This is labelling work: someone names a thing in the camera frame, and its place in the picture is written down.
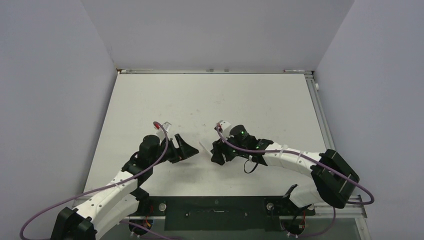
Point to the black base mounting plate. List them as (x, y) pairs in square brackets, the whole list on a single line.
[(221, 213)]

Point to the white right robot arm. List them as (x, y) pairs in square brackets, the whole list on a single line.
[(333, 178)]

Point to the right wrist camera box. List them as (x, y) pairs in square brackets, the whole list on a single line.
[(224, 127)]

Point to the white remote control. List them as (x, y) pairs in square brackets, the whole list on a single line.
[(207, 145)]

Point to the aluminium rail back edge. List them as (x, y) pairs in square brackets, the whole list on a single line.
[(212, 71)]

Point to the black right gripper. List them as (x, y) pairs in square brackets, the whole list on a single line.
[(222, 147)]

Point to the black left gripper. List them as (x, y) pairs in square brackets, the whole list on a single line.
[(187, 150)]

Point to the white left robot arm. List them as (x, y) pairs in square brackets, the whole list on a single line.
[(91, 219)]

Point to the aluminium rail right edge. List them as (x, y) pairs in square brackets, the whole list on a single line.
[(319, 111)]

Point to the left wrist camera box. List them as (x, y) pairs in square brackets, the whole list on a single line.
[(162, 129)]

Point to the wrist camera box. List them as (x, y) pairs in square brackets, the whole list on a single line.
[(224, 127), (162, 129)]

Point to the aluminium rail edge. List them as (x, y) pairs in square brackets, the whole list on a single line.
[(319, 111), (212, 71)]

